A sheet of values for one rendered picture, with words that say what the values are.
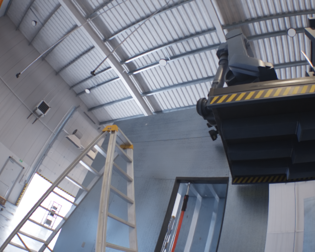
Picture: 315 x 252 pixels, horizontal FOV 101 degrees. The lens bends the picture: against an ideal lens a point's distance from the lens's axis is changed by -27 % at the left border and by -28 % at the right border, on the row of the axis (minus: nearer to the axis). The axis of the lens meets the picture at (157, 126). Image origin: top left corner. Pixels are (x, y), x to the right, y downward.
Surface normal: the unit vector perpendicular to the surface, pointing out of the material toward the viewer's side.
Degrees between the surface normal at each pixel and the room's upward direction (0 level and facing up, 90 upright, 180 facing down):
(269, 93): 90
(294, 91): 90
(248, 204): 90
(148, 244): 90
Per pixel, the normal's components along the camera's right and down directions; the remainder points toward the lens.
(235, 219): -0.47, -0.65
